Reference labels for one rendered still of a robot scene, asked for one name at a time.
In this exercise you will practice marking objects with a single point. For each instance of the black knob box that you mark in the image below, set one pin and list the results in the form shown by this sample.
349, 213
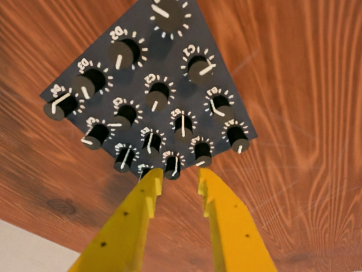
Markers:
161, 89

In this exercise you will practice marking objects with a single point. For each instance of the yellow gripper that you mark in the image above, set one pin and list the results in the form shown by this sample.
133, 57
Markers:
119, 245

